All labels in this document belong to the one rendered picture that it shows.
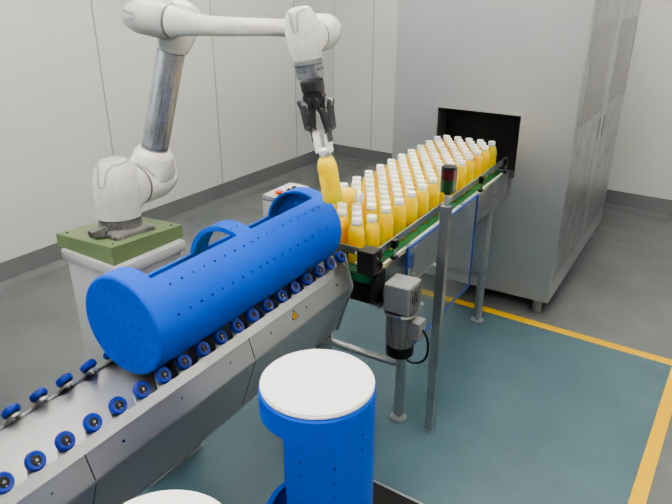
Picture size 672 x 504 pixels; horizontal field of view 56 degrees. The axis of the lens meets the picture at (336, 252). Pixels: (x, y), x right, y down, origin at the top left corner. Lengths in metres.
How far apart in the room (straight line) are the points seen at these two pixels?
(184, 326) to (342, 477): 0.55
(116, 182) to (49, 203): 2.56
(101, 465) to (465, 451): 1.76
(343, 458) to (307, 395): 0.17
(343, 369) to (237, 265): 0.46
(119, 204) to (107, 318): 0.70
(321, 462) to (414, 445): 1.49
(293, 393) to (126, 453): 0.46
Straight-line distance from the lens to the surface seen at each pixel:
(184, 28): 2.17
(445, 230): 2.53
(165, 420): 1.76
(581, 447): 3.13
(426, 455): 2.92
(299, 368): 1.58
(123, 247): 2.32
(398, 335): 2.47
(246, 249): 1.86
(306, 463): 1.51
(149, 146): 2.49
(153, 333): 1.63
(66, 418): 1.73
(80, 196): 5.02
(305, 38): 1.96
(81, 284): 2.53
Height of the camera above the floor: 1.92
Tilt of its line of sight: 24 degrees down
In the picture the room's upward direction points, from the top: straight up
